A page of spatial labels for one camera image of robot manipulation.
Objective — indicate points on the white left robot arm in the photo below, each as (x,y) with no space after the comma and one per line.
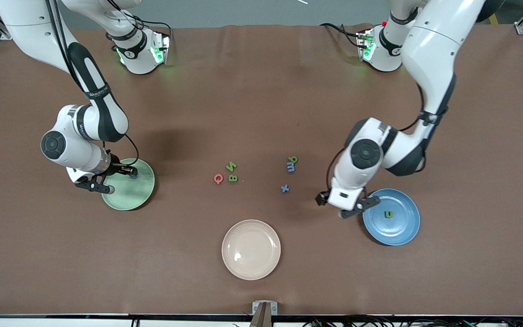
(434,50)

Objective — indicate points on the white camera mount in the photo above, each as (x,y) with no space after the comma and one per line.
(350,200)
(76,175)

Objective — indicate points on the green letter B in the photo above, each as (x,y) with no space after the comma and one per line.
(233,178)

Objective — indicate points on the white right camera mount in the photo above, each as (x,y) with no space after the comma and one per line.
(76,175)

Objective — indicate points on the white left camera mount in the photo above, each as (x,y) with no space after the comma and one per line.
(350,200)

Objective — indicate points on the silver metal bracket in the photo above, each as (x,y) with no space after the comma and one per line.
(255,305)

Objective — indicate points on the light green plate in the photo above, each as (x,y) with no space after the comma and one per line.
(132,197)

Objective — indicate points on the pink letter Q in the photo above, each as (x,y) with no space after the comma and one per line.
(215,178)

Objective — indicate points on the brown table mat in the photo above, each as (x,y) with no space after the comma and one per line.
(261,113)

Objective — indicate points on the blue plate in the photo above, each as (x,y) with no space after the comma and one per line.
(397,231)

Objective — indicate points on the green lowercase letter u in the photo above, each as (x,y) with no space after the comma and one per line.
(388,214)

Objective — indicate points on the beige plate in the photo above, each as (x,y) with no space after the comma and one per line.
(251,250)

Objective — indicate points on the green letter N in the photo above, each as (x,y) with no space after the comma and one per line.
(231,166)

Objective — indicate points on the blue lowercase letter m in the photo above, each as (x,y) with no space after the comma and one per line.
(291,167)

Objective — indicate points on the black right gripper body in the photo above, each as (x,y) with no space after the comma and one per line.
(117,166)

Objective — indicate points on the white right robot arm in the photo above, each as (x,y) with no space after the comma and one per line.
(100,113)

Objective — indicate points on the green lowercase letter p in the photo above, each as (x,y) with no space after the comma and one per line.
(293,159)

